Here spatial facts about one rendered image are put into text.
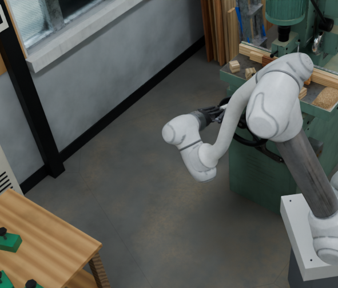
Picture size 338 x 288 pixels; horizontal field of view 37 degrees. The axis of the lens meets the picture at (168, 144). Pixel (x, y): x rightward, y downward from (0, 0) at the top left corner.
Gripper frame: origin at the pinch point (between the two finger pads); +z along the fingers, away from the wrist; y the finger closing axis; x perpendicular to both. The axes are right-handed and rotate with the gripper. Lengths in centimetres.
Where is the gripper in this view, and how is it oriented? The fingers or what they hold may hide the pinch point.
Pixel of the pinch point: (225, 108)
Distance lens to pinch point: 234.2
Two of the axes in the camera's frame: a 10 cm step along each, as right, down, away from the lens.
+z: 6.3, -3.1, 7.1
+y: -7.7, -3.8, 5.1
